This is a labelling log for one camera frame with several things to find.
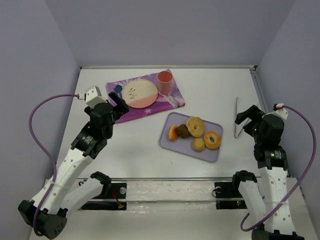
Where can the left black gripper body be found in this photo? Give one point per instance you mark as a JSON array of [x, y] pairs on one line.
[[119, 105]]

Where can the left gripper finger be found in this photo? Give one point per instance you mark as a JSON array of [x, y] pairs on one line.
[[113, 96], [121, 108]]

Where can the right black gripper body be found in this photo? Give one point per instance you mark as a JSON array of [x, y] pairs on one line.
[[249, 117]]

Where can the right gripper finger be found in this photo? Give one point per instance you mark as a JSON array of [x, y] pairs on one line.
[[242, 116], [253, 112]]

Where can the large yellow ring bread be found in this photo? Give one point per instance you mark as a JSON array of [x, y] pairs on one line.
[[195, 126]]

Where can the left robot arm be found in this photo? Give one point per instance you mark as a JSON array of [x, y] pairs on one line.
[[48, 211]]

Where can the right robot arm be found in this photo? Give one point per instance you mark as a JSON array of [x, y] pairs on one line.
[[270, 210]]

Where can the dark blue plastic spoon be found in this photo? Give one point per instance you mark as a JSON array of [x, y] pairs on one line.
[[118, 88]]

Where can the cream and pink plate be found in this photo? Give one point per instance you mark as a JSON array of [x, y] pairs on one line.
[[140, 93]]

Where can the glazed orange donut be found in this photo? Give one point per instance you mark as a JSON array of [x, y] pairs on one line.
[[212, 140]]

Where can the small round yellow bun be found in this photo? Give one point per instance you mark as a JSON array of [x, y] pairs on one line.
[[198, 144]]

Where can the pink plastic cup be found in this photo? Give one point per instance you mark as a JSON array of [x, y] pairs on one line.
[[165, 79]]

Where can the orange sesame bun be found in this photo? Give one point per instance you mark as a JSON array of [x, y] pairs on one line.
[[172, 134]]

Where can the brown chocolate pastry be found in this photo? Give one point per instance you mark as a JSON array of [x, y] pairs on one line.
[[182, 131]]

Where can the lavender serving tray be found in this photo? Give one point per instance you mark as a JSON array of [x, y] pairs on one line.
[[184, 145]]

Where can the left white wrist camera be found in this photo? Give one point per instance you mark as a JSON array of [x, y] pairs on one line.
[[93, 96]]

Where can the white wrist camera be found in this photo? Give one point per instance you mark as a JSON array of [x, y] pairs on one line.
[[93, 96], [279, 110]]

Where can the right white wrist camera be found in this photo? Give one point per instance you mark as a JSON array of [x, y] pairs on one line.
[[279, 110]]

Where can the metal table edge rail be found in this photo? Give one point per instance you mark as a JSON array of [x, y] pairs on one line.
[[250, 67]]

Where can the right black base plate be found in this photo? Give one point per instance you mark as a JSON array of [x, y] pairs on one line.
[[227, 197]]

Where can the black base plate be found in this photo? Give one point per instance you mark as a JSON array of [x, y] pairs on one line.
[[227, 197], [111, 198]]

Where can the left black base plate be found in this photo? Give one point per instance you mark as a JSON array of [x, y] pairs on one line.
[[111, 198]]

